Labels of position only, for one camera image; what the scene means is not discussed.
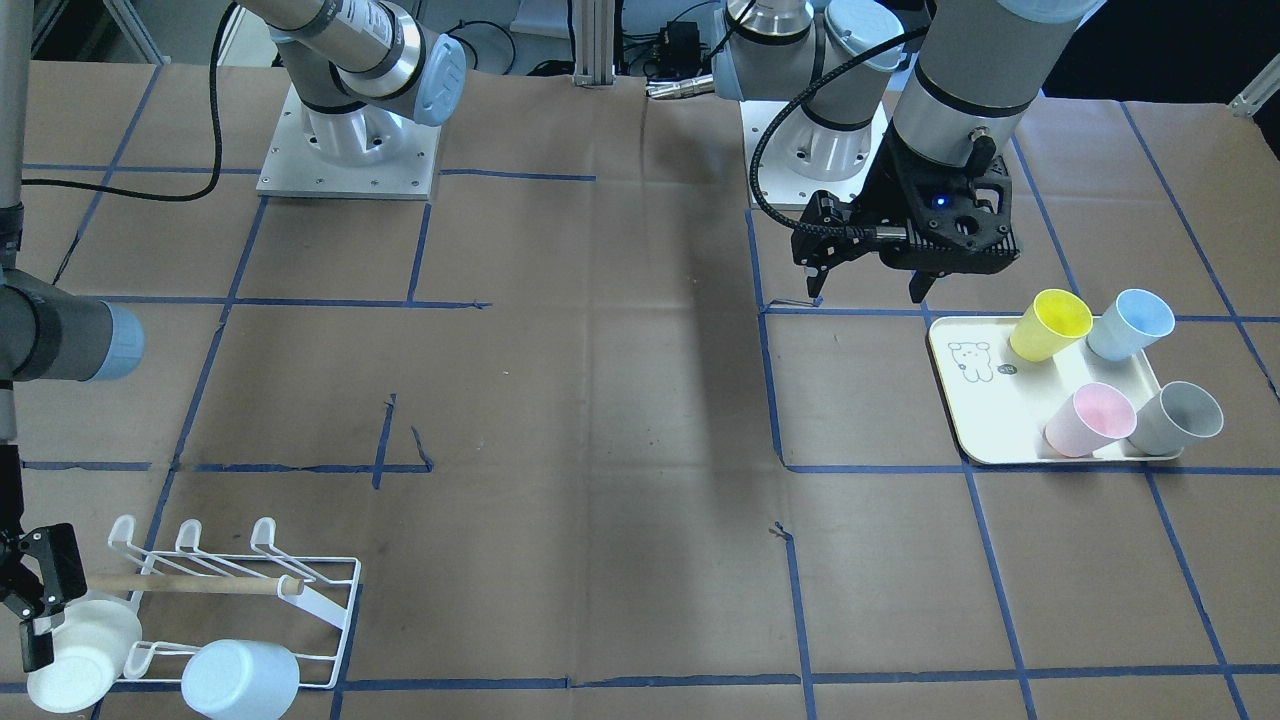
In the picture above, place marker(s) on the aluminium frame post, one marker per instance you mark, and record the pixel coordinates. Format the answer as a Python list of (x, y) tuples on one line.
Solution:
[(594, 35)]

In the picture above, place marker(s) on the cream plastic tray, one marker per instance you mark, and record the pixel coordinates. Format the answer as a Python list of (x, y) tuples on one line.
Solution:
[(999, 403)]

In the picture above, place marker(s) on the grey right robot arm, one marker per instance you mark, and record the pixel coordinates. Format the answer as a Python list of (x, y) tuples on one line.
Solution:
[(345, 58)]

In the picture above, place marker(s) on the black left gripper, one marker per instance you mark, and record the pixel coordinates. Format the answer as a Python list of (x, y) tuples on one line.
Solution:
[(886, 196)]

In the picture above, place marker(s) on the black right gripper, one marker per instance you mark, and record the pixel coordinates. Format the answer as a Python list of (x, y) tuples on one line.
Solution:
[(40, 572)]

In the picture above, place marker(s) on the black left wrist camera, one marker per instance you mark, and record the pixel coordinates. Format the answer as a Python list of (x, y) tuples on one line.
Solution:
[(960, 224)]

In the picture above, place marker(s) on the grey plastic cup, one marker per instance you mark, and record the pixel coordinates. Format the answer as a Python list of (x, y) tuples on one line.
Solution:
[(1182, 414)]

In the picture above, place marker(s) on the pink plastic cup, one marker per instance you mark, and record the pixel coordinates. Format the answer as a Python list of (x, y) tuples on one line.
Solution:
[(1094, 416)]

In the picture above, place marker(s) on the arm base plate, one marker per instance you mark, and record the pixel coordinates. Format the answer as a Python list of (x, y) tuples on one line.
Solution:
[(365, 154), (802, 158)]

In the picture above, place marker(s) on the yellow plastic cup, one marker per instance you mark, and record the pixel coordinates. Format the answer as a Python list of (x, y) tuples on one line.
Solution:
[(1055, 320)]

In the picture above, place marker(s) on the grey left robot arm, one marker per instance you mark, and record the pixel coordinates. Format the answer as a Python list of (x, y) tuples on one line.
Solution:
[(971, 65)]

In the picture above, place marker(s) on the light blue plastic cup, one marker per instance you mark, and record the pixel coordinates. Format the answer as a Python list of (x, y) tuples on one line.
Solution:
[(234, 679)]

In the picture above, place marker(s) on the white wire cup rack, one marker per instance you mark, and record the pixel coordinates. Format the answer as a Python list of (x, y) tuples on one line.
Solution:
[(324, 588)]

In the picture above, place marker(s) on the pale green plastic cup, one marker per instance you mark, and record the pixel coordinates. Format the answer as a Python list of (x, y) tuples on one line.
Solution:
[(91, 646)]

